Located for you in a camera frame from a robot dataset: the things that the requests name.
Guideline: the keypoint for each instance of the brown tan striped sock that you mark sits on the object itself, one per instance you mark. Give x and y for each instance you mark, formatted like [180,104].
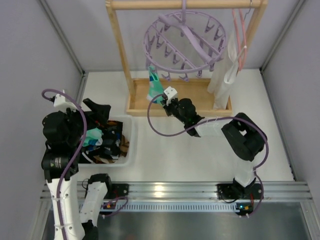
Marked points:
[98,160]

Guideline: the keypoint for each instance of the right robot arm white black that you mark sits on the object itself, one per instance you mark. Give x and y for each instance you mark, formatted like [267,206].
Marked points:
[247,141]

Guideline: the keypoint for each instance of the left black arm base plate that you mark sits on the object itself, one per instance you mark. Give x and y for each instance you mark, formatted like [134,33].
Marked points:
[117,190]

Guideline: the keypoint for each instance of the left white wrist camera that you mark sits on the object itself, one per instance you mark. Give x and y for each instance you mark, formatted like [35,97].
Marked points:
[62,104]

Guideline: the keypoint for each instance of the wooden clothes rack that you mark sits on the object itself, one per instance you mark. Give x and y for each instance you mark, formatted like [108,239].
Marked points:
[195,87]

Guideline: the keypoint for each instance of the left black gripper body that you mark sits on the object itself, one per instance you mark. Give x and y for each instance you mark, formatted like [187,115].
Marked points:
[83,115]

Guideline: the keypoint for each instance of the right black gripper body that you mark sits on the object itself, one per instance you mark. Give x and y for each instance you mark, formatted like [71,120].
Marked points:
[169,107]

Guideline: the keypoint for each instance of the purple round clip hanger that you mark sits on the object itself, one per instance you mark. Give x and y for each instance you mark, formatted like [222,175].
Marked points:
[184,42]

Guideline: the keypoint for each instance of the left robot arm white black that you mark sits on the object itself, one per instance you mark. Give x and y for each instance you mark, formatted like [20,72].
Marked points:
[60,167]

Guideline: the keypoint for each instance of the mint green sock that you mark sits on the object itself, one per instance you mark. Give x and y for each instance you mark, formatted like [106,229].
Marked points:
[93,137]
[156,89]

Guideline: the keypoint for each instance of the white hanging cloth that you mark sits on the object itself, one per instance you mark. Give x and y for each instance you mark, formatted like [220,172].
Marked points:
[224,73]

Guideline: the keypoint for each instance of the aluminium rail frame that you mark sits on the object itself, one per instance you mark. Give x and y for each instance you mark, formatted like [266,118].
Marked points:
[192,197]

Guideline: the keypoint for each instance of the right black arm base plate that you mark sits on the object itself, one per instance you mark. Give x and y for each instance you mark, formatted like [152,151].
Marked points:
[230,191]

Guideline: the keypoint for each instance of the white plastic basket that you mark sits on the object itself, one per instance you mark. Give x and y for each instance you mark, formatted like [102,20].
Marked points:
[130,131]

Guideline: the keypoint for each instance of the black blue sock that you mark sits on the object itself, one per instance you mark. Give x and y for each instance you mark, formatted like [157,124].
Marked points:
[112,133]

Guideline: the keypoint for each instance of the pink clothes hanger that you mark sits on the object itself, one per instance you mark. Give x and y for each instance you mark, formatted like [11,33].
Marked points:
[241,44]

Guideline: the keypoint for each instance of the brown tan argyle sock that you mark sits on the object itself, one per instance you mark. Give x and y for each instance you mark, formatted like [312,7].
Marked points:
[124,146]

